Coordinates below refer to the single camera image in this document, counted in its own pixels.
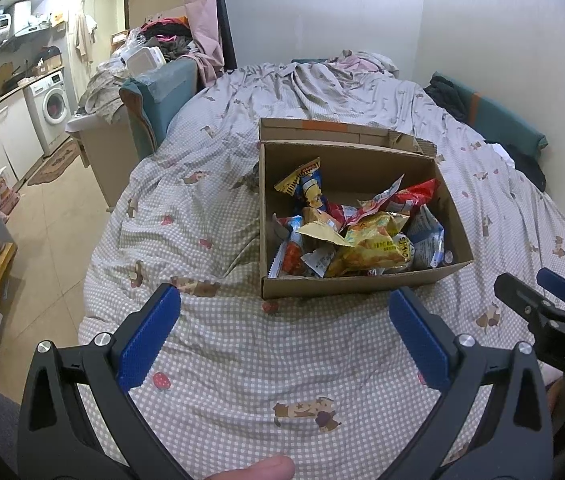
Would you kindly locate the white plastic box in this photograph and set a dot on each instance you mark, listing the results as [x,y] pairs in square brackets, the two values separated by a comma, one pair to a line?
[146,60]

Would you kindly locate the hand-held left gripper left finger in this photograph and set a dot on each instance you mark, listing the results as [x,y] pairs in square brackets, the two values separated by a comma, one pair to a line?
[150,340]

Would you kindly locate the black pole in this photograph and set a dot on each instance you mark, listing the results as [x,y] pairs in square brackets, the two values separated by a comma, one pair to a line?
[225,30]

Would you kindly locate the person's left hand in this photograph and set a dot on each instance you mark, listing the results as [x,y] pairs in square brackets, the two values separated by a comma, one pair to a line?
[257,470]

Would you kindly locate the brown cardboard box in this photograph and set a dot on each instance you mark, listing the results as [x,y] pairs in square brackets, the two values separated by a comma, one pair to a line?
[362,282]

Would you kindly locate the hanging cream towel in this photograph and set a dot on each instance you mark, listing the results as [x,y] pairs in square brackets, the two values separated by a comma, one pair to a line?
[85,32]

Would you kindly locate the beige bedside cabinet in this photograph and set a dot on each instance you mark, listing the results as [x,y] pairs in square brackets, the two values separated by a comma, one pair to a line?
[107,160]

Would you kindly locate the pile of dark clothes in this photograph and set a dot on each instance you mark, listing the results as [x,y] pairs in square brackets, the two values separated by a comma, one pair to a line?
[170,37]

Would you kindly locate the white washing machine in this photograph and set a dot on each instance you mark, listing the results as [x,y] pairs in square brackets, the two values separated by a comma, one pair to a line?
[48,110]

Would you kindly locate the black garment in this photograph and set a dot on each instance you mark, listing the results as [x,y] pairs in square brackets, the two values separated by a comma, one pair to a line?
[450,95]

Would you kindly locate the pink crumpled cloth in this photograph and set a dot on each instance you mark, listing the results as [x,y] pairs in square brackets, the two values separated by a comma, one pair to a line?
[365,62]

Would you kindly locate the blue yellow cartoon snack bag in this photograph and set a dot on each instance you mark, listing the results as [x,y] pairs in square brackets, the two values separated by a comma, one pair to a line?
[311,187]

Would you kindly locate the grey crumpled clothing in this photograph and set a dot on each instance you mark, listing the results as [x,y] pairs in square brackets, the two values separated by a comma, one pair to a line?
[100,92]

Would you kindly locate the pink foil snack packet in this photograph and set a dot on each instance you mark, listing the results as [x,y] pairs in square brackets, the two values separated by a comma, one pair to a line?
[370,207]

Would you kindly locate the pink white shrimp chips bag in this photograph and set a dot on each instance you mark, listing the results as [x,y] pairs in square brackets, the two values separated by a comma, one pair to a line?
[292,257]

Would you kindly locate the white kitchen cabinet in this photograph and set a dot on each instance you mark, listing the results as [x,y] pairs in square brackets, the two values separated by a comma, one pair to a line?
[12,135]

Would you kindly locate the brown floor mat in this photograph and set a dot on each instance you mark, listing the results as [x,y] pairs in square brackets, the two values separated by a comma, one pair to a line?
[55,162]

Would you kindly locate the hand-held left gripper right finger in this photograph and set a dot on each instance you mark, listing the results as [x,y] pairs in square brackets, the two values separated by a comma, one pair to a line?
[420,340]

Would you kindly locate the dark cloth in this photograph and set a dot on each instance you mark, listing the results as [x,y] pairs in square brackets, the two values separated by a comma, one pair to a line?
[530,167]

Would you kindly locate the light blue snack packet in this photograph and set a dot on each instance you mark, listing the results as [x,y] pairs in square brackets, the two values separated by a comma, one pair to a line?
[425,240]

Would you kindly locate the pink curtain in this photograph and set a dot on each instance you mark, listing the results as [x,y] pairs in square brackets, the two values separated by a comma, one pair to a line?
[202,15]

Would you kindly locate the yellow chips bag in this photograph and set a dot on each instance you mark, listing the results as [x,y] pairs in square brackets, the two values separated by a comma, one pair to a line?
[367,250]

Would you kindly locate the teal cushion with orange stripe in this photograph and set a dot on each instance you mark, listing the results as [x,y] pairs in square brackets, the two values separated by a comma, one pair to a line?
[507,120]

